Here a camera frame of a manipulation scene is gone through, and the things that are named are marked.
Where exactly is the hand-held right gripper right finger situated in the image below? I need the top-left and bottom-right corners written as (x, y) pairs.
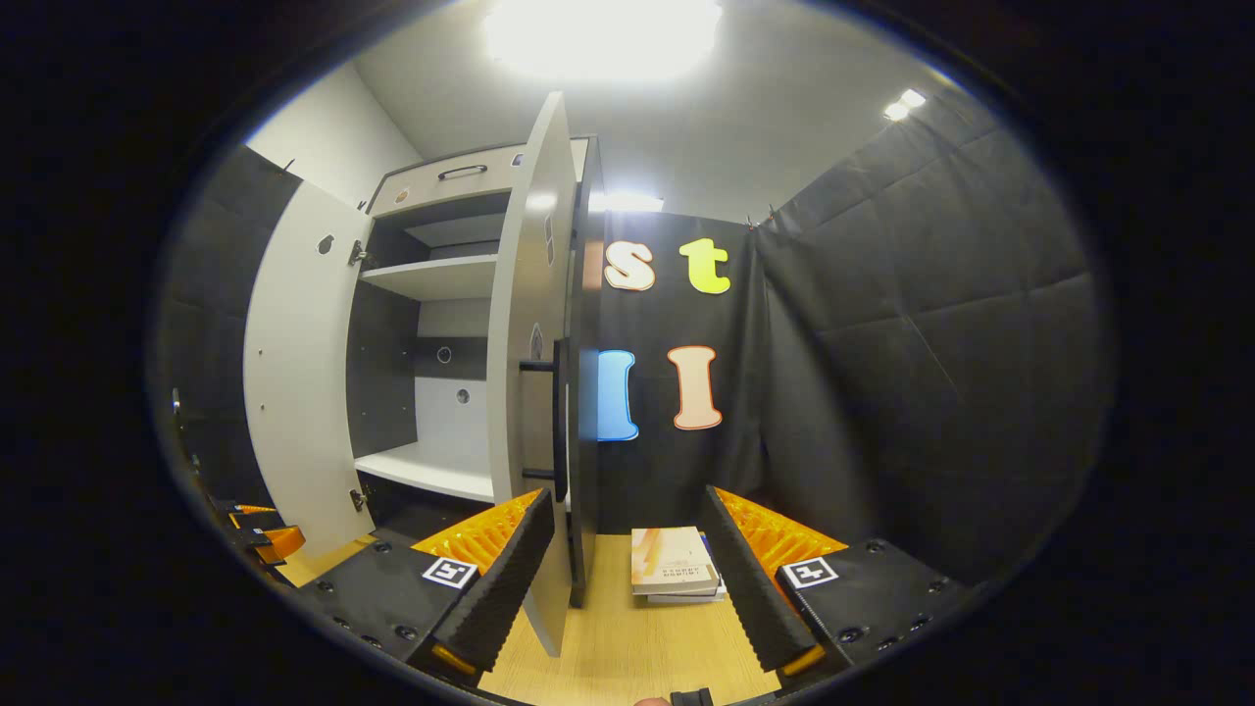
top-left (698, 484), bottom-right (972, 687)

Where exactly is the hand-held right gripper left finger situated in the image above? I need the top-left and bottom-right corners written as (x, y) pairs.
top-left (294, 488), bottom-right (558, 687)

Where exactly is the grey cabinet door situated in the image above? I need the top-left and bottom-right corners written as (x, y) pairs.
top-left (242, 179), bottom-right (376, 560)
top-left (487, 91), bottom-right (579, 658)

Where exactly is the grey cabinet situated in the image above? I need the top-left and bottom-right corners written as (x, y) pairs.
top-left (348, 135), bottom-right (604, 609)

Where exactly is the cream orange book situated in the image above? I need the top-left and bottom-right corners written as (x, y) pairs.
top-left (630, 527), bottom-right (722, 596)

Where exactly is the black backdrop cloth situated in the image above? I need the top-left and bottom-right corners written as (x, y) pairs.
top-left (157, 88), bottom-right (1114, 589)

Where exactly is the large ceiling light panel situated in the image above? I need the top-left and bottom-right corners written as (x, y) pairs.
top-left (480, 0), bottom-right (727, 84)

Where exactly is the black door handle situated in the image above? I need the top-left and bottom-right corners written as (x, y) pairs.
top-left (518, 338), bottom-right (572, 503)

